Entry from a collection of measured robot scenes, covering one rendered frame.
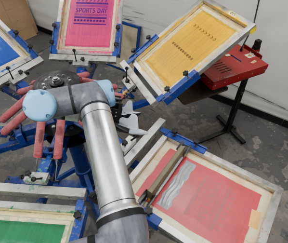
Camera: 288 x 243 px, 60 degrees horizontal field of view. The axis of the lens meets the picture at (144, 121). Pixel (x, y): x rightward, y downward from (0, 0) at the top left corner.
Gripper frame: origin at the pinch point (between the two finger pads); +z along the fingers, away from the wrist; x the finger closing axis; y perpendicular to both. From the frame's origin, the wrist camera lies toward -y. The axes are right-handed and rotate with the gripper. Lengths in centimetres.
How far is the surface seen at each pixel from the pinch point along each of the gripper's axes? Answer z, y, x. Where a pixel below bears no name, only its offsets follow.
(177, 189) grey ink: 39, -55, 40
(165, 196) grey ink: 32, -58, 37
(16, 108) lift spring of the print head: -63, -41, 92
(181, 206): 40, -59, 31
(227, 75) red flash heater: 88, 3, 113
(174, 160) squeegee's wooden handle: 36, -42, 49
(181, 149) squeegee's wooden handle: 42, -37, 56
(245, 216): 73, -54, 20
